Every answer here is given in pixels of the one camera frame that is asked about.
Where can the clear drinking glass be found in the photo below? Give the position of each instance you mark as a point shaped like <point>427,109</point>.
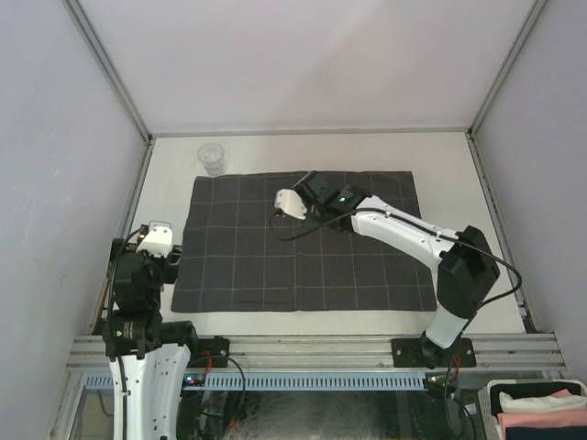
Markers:
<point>212,156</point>

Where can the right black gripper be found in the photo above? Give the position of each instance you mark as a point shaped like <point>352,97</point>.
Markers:
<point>308,214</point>

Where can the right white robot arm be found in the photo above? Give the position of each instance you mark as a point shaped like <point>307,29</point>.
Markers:
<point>315,189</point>

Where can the dark grey checked cloth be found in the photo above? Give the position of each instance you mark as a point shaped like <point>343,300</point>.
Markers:
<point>239,257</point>

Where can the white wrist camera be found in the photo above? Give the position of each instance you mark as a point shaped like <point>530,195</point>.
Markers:
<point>290,203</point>
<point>157,243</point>

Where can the blue slotted cable duct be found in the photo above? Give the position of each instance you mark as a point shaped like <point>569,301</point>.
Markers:
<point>305,381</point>

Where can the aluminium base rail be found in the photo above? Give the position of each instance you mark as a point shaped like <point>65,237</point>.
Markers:
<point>494,352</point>

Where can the white laundry basket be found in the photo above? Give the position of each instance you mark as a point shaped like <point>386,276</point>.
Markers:
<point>508,406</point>

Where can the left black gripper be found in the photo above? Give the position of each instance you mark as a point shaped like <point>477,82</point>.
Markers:
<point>167,265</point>

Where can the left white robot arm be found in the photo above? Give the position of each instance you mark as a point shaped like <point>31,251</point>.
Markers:
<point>146,356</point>

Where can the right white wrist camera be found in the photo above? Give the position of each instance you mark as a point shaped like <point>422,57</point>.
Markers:
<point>290,203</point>

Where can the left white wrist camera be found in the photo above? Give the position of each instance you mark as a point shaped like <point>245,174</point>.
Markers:
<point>157,243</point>

